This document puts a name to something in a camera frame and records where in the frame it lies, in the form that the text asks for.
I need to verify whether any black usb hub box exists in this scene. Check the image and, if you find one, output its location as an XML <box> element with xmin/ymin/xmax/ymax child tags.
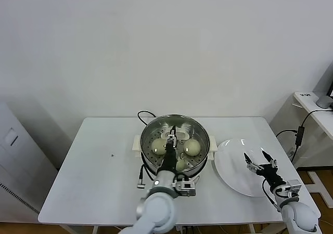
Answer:
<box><xmin>296</xmin><ymin>126</ymin><xmax>305</xmax><ymax>147</ymax></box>

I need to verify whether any white round plate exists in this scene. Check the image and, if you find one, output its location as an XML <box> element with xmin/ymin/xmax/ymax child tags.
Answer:
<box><xmin>212</xmin><ymin>139</ymin><xmax>281</xmax><ymax>198</ymax></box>

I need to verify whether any black hub cable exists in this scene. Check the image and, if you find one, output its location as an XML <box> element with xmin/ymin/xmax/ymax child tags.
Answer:
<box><xmin>275</xmin><ymin>129</ymin><xmax>299</xmax><ymax>141</ymax></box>
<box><xmin>290</xmin><ymin>145</ymin><xmax>299</xmax><ymax>165</ymax></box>
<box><xmin>301</xmin><ymin>110</ymin><xmax>333</xmax><ymax>127</ymax></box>

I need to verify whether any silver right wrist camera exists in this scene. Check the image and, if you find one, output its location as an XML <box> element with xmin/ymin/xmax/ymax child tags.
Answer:
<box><xmin>275</xmin><ymin>179</ymin><xmax>302</xmax><ymax>198</ymax></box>

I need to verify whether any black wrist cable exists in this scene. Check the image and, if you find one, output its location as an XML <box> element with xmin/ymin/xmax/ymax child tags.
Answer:
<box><xmin>261</xmin><ymin>178</ymin><xmax>280</xmax><ymax>211</ymax></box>
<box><xmin>137</xmin><ymin>163</ymin><xmax>157</xmax><ymax>189</ymax></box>

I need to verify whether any white side desk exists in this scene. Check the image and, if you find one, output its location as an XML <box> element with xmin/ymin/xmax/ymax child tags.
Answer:
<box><xmin>293</xmin><ymin>90</ymin><xmax>333</xmax><ymax>141</ymax></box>

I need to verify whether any white metal cabinet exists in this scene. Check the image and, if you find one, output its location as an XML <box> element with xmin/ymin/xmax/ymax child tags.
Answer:
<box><xmin>0</xmin><ymin>98</ymin><xmax>59</xmax><ymax>216</ymax></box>

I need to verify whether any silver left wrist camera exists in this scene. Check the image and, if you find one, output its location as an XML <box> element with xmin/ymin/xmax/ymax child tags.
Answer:
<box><xmin>174</xmin><ymin>180</ymin><xmax>196</xmax><ymax>197</ymax></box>

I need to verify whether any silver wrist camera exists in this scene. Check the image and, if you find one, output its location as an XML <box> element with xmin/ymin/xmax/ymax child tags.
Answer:
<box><xmin>174</xmin><ymin>180</ymin><xmax>196</xmax><ymax>197</ymax></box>
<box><xmin>275</xmin><ymin>179</ymin><xmax>302</xmax><ymax>198</ymax></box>

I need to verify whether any black monitor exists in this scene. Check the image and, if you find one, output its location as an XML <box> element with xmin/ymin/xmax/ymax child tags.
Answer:
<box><xmin>313</xmin><ymin>63</ymin><xmax>333</xmax><ymax>98</ymax></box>

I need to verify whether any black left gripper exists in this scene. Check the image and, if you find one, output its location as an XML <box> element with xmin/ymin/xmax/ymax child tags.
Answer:
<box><xmin>160</xmin><ymin>126</ymin><xmax>179</xmax><ymax>172</ymax></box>

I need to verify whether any cream electric cooker base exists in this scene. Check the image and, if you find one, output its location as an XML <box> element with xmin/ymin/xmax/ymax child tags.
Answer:
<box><xmin>140</xmin><ymin>155</ymin><xmax>209</xmax><ymax>193</ymax></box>

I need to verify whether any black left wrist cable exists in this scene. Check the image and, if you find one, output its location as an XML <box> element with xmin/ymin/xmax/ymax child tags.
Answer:
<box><xmin>137</xmin><ymin>163</ymin><xmax>157</xmax><ymax>189</ymax></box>

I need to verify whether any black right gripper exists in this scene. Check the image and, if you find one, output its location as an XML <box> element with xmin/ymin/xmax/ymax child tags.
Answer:
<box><xmin>243</xmin><ymin>150</ymin><xmax>286</xmax><ymax>190</ymax></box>

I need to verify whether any black cooker power cord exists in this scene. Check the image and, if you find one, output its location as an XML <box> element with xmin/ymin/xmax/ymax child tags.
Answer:
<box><xmin>137</xmin><ymin>110</ymin><xmax>158</xmax><ymax>127</ymax></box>

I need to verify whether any steel steamer pot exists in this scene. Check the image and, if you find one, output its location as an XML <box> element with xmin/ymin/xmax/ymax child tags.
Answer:
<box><xmin>132</xmin><ymin>114</ymin><xmax>218</xmax><ymax>179</ymax></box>

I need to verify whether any white floor leg frame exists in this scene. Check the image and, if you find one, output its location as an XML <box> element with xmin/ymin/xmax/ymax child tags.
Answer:
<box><xmin>306</xmin><ymin>171</ymin><xmax>333</xmax><ymax>209</ymax></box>

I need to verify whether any grey monitor stand base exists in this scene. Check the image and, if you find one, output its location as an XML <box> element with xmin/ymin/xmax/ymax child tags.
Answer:
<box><xmin>316</xmin><ymin>95</ymin><xmax>333</xmax><ymax>109</ymax></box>

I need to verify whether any round glass pot lid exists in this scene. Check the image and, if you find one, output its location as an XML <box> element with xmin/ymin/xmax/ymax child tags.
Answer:
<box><xmin>140</xmin><ymin>114</ymin><xmax>211</xmax><ymax>168</ymax></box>

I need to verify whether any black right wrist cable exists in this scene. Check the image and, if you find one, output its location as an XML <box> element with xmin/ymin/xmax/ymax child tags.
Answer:
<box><xmin>261</xmin><ymin>178</ymin><xmax>280</xmax><ymax>211</ymax></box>

